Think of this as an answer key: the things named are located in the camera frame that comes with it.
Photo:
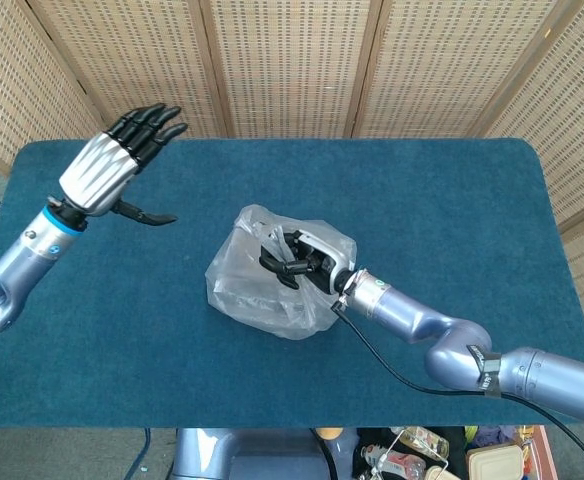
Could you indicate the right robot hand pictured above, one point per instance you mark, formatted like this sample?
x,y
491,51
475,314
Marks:
x,y
324,262

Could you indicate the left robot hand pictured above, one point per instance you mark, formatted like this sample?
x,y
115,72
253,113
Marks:
x,y
97,170

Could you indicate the clear plastic bag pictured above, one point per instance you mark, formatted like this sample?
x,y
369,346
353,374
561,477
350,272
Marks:
x,y
242,295

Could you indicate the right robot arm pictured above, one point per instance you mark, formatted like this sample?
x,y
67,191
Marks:
x,y
547,375

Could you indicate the blue cloth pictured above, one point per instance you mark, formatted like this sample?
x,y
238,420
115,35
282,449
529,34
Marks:
x,y
492,436

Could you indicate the orange round object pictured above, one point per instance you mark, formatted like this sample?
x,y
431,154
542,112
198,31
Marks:
x,y
332,433

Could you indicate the blue carpet table mat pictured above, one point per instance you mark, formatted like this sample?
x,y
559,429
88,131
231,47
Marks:
x,y
172,360

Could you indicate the woven bamboo folding screen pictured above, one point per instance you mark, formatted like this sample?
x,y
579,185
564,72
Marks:
x,y
292,65

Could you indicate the clear bottle yellow liquid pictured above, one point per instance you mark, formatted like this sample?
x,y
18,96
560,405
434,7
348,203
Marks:
x,y
424,440

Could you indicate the grey-blue robot torso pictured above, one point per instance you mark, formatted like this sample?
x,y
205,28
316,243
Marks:
x,y
252,455

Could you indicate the clear bottle red label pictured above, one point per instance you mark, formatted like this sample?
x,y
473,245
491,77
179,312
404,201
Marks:
x,y
397,462

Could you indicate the yellow-green packet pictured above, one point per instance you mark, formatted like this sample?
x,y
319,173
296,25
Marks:
x,y
470,433

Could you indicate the beige takeaway box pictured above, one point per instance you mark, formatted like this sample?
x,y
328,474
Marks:
x,y
494,465

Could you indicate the pink box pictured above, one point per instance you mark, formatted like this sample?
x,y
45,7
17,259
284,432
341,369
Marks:
x,y
543,457

